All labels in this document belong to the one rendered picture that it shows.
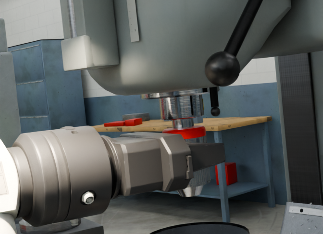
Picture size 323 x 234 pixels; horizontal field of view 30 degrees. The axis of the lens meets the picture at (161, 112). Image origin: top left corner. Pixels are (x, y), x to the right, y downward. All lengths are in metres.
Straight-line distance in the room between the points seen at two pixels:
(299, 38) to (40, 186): 0.32
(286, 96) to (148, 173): 0.48
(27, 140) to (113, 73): 0.11
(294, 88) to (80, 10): 0.52
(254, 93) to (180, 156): 5.50
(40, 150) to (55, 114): 7.35
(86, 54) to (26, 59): 7.67
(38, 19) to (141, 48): 8.70
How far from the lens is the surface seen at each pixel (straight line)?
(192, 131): 0.63
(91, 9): 0.56
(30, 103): 8.23
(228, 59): 0.50
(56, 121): 7.91
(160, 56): 0.55
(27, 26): 9.55
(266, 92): 5.97
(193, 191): 0.65
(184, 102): 0.63
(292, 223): 1.03
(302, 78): 1.00
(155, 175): 0.59
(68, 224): 0.88
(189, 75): 0.57
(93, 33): 0.56
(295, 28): 0.67
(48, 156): 0.54
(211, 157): 0.63
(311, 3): 0.66
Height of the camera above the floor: 1.32
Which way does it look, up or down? 3 degrees down
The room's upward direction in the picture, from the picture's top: 6 degrees counter-clockwise
